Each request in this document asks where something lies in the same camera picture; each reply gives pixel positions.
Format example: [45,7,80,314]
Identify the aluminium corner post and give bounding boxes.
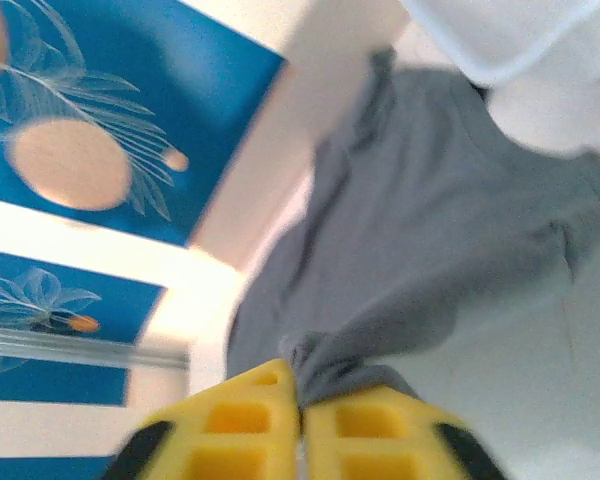
[0,329,191,371]

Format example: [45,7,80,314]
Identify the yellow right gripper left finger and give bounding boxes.
[102,358,301,480]

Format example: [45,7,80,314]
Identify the blue poster white flower lines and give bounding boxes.
[0,455,126,480]

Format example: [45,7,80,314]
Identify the blue leaf-pattern wall picture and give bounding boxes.
[0,0,287,247]

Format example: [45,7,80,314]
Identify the grey t-shirt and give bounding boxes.
[224,47,600,409]

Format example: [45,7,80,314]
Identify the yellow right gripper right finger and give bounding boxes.
[299,387,511,480]

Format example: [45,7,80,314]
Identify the blue poster small orange circle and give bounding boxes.
[0,248,169,407]

